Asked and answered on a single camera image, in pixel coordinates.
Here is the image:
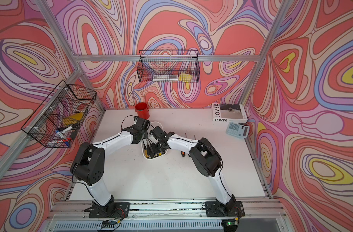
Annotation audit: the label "white plastic storage box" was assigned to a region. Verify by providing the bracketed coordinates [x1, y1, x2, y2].
[141, 121, 168, 160]

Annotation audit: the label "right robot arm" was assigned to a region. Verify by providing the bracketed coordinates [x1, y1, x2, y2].
[150, 126, 238, 216]

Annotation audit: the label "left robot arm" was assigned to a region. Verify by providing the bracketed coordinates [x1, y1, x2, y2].
[71, 116, 150, 218]

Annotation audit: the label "red metal cup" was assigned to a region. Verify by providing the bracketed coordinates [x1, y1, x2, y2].
[135, 102, 150, 120]

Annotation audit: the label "yellow sponge in basket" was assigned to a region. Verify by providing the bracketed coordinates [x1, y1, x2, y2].
[178, 72, 193, 83]

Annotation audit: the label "markers in left basket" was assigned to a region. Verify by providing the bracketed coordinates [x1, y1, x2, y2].
[47, 123, 79, 148]

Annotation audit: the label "white Lover book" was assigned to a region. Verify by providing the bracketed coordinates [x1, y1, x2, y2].
[211, 103, 248, 123]

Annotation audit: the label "grey calculator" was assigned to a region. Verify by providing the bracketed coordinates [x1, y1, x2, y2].
[226, 122, 250, 139]

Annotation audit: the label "black ribbed handle screwdriver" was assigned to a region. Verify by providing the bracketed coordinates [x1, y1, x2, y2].
[143, 140, 150, 159]

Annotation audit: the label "black wire basket on rail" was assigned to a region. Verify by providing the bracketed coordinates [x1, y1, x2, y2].
[137, 49, 201, 83]

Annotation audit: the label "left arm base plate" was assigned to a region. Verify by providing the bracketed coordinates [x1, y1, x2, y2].
[87, 202, 130, 219]

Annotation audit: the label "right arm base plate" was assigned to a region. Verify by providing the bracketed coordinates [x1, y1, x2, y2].
[202, 201, 245, 218]

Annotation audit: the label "black wire basket left wall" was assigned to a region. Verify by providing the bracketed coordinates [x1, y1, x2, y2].
[21, 81, 97, 148]

